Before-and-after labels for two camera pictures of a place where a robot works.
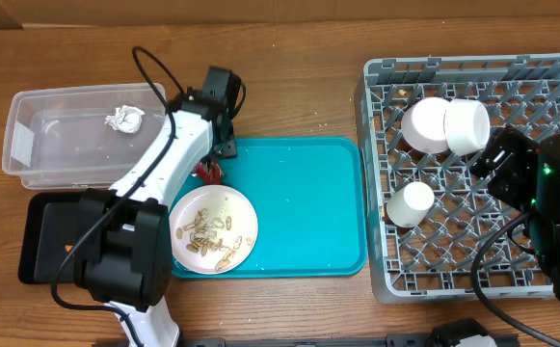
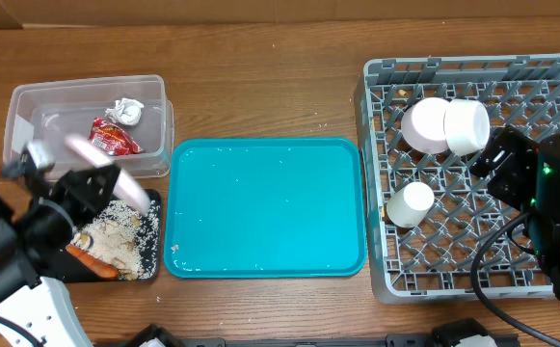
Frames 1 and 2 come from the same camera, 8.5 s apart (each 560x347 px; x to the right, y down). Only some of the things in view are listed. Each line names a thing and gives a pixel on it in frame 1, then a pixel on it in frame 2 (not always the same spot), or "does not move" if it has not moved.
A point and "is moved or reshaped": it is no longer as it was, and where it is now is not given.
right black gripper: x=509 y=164 does not move
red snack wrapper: x=212 y=176 → x=112 y=139
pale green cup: x=410 y=205 does not move
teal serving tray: x=309 y=199 does not move
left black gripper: x=228 y=148 → x=73 y=183
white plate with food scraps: x=212 y=228 → x=126 y=188
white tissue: x=125 y=119 is moved or reshaped
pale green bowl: x=466 y=126 does not move
